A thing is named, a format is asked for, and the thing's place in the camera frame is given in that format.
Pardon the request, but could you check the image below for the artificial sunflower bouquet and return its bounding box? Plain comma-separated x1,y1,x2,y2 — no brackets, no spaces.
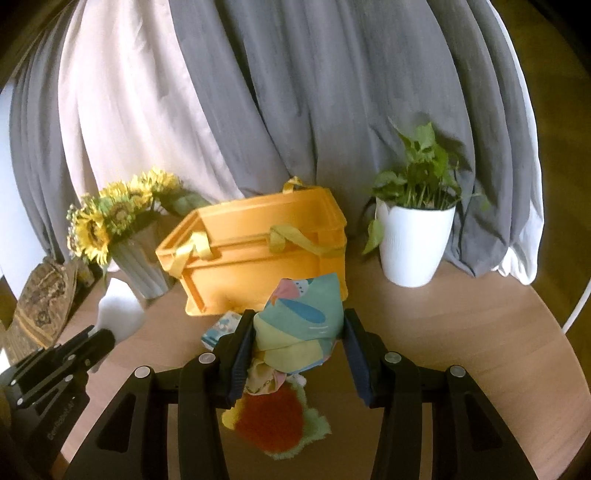
67,168,211,266

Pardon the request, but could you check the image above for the white cable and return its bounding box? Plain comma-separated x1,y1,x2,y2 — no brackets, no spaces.
561,272,591,333

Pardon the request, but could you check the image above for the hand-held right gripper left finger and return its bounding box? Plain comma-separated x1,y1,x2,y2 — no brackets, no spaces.
62,309,257,480

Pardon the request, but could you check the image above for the colourful printed cloth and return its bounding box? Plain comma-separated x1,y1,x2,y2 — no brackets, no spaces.
247,273,346,397

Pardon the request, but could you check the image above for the cream curtain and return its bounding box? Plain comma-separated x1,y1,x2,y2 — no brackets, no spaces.
58,0,287,208

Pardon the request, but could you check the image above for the yellow plastic storage box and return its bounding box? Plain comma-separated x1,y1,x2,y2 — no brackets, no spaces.
154,178,348,318

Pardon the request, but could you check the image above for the white plant pot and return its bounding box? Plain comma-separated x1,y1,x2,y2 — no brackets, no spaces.
375,196,457,289

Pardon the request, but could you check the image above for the green leafy plant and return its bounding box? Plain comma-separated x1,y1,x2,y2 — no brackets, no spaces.
361,121,490,256

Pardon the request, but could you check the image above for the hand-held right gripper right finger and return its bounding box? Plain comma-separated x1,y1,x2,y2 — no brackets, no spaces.
342,308,541,480

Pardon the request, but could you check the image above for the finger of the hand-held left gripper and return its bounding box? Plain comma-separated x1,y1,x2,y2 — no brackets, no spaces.
16,367,88,409
14,325,116,384

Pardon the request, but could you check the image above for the white ribbed vase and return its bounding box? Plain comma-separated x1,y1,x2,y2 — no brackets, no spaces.
107,222,174,300

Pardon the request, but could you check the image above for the grey curtain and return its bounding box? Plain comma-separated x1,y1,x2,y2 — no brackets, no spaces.
171,0,536,278
9,28,93,264

